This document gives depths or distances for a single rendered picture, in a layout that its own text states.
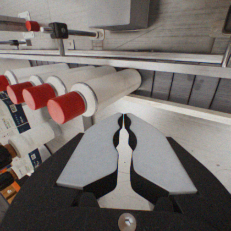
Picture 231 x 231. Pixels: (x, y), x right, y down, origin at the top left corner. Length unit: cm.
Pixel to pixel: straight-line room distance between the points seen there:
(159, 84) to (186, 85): 5
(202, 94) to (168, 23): 16
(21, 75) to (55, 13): 27
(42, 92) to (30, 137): 41
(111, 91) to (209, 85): 18
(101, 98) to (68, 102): 5
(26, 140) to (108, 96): 46
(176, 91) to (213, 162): 23
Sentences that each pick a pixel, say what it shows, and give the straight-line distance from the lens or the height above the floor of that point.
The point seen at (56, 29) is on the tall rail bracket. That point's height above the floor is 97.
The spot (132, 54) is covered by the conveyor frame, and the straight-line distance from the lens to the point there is 31.
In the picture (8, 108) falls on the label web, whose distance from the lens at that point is 79.
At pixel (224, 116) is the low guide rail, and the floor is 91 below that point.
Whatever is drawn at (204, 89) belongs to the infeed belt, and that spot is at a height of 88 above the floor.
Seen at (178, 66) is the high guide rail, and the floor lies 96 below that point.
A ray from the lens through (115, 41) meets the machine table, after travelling 39.
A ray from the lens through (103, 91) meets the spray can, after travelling 19.
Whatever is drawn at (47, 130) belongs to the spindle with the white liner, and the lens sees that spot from 63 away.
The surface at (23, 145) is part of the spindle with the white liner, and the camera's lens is 60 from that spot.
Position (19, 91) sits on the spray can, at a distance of 26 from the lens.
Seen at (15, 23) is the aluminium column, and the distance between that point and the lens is 70.
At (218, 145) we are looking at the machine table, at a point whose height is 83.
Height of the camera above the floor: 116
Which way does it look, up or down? 48 degrees down
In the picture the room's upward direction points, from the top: 127 degrees counter-clockwise
